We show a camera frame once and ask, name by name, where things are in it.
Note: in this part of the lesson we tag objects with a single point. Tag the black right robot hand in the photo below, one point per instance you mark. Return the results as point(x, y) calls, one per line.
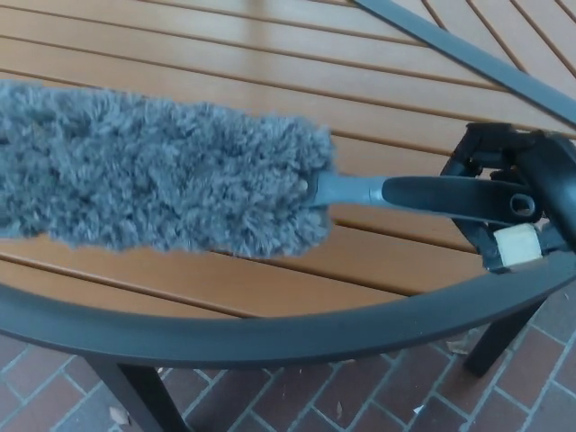
point(558, 189)

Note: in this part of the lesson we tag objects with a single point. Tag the grey fluffy microfiber duster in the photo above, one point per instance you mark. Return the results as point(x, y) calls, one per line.
point(157, 171)

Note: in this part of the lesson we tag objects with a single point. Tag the dry brown leaf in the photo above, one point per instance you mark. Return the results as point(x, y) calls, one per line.
point(456, 346)
point(119, 415)

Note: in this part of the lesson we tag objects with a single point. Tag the small flat white scrap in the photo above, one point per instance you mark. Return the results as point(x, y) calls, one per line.
point(418, 409)

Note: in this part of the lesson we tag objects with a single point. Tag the round wooden slat table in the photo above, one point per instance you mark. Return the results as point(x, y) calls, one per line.
point(270, 333)

